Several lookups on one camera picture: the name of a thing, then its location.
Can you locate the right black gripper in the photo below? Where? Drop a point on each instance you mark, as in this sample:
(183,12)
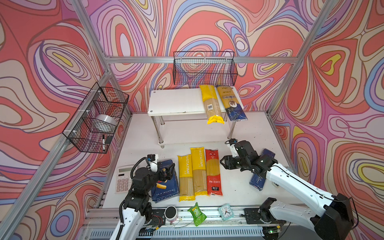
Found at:
(228,163)

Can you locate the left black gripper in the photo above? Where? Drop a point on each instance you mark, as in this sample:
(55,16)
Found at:
(167,176)

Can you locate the dark blue yellow spaghetti bag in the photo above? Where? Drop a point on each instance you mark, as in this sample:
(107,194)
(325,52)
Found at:
(233,107)

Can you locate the yellow barcode spaghetti bag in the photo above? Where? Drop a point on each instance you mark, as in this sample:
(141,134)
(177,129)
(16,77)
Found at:
(211,104)

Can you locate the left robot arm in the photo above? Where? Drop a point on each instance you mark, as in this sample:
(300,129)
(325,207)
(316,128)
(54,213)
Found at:
(136,210)

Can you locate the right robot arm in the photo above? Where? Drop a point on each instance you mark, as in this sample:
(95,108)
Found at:
(330,216)

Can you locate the white two-tier shelf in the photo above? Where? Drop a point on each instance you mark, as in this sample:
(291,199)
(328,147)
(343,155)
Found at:
(179,117)

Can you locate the blue Barilla rigatoni box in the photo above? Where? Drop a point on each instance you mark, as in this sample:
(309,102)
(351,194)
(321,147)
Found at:
(166,190)

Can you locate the white pink calculator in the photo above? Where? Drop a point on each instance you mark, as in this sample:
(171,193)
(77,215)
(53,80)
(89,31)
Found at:
(123,180)

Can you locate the red spaghetti bag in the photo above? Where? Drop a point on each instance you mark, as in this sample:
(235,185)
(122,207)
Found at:
(214,185)

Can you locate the blue Barilla spaghetti box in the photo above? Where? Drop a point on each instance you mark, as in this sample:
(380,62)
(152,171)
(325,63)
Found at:
(256,181)

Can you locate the long yellow Pastatime bag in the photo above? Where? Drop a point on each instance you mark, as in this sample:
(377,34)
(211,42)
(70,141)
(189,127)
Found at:
(199,171)

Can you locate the short yellow Pastatime bag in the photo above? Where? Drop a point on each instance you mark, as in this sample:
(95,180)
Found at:
(186,180)

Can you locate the teal alarm clock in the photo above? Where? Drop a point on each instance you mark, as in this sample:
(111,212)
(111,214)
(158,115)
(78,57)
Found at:
(226,212)

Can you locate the black marker pen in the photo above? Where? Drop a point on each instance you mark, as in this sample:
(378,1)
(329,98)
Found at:
(103,143)

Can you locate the green snack pouch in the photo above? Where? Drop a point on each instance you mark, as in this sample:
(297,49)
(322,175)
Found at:
(198,216)

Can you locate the silver tape roll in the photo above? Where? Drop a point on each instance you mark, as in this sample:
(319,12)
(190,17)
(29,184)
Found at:
(105,123)

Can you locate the black wire basket left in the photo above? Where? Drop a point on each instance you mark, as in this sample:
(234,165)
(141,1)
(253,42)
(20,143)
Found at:
(81,132)

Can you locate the black wire basket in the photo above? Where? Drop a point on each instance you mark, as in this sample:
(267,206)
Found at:
(81,132)
(195,68)

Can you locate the black wire basket back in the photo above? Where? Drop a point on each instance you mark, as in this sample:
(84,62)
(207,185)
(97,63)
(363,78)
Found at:
(195,68)

